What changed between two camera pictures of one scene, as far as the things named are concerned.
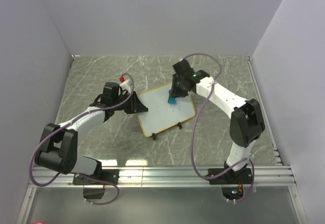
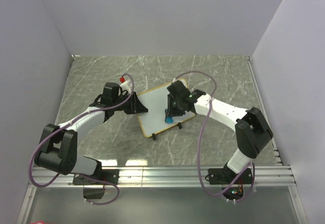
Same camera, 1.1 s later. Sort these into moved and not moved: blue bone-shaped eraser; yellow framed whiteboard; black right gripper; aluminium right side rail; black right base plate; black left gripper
Moved: black right gripper; blue bone-shaped eraser
Not moved: black left gripper; yellow framed whiteboard; aluminium right side rail; black right base plate
